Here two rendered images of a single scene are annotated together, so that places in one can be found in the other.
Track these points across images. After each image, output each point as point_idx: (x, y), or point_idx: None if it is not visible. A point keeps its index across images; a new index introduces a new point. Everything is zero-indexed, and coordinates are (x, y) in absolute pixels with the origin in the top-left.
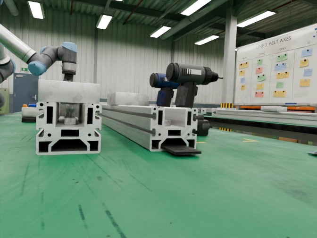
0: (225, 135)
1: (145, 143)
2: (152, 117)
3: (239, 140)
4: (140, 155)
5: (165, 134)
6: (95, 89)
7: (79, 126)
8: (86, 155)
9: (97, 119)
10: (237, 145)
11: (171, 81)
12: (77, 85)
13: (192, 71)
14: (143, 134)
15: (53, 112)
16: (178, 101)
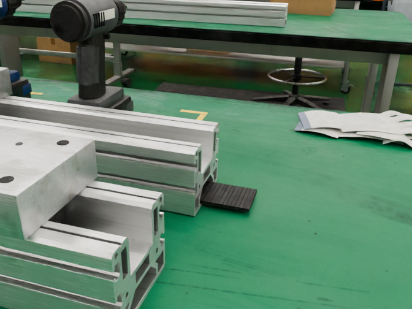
0: (146, 108)
1: (171, 206)
2: (179, 163)
3: (186, 118)
4: (213, 235)
5: (202, 182)
6: (91, 152)
7: (133, 246)
8: (167, 283)
9: (161, 219)
10: (219, 139)
11: (70, 42)
12: (70, 163)
13: (105, 14)
14: (162, 192)
15: (127, 255)
16: (89, 77)
